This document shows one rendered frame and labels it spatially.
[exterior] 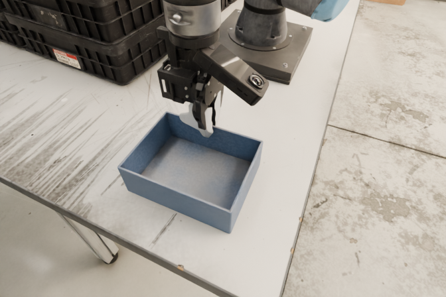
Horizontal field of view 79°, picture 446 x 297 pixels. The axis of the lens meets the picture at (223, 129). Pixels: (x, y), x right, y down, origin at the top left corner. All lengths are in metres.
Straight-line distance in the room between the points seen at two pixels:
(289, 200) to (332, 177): 0.97
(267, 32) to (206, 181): 0.45
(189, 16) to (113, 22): 0.35
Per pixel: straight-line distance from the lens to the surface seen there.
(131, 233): 0.48
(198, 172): 0.52
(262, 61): 0.74
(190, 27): 0.36
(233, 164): 0.53
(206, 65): 0.39
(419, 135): 1.90
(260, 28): 0.78
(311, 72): 0.80
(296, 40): 0.85
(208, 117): 0.46
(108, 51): 0.69
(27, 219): 1.52
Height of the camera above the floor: 1.12
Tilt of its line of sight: 46 degrees down
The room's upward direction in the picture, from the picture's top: straight up
